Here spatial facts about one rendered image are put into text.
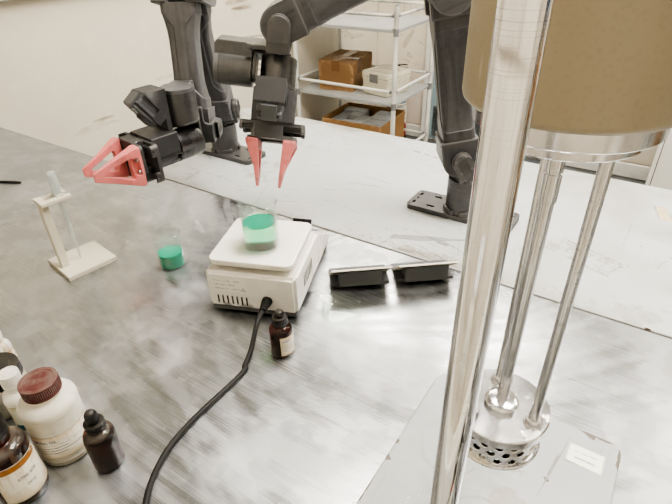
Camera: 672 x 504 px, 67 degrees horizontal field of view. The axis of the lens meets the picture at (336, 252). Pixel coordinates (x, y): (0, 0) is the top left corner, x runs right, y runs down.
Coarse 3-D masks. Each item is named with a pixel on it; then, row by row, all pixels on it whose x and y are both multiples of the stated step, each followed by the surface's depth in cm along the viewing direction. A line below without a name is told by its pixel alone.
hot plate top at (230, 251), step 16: (240, 224) 76; (288, 224) 76; (304, 224) 76; (224, 240) 73; (240, 240) 72; (288, 240) 72; (304, 240) 72; (224, 256) 69; (240, 256) 69; (256, 256) 69; (272, 256) 69; (288, 256) 69
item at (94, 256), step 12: (36, 204) 76; (48, 204) 76; (48, 216) 77; (48, 228) 78; (60, 240) 80; (60, 252) 81; (72, 252) 86; (84, 252) 86; (96, 252) 86; (108, 252) 86; (60, 264) 82; (72, 264) 83; (84, 264) 83; (96, 264) 83; (72, 276) 80
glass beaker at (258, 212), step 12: (264, 192) 69; (240, 204) 68; (252, 204) 70; (264, 204) 70; (240, 216) 67; (252, 216) 66; (264, 216) 66; (276, 216) 68; (252, 228) 67; (264, 228) 67; (276, 228) 69; (252, 240) 68; (264, 240) 68; (276, 240) 69; (252, 252) 69; (264, 252) 69
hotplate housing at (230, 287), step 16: (320, 240) 80; (304, 256) 73; (320, 256) 81; (208, 272) 70; (224, 272) 70; (240, 272) 69; (256, 272) 69; (272, 272) 69; (288, 272) 69; (304, 272) 72; (224, 288) 70; (240, 288) 70; (256, 288) 69; (272, 288) 69; (288, 288) 68; (304, 288) 73; (224, 304) 72; (240, 304) 72; (256, 304) 71; (272, 304) 70; (288, 304) 70
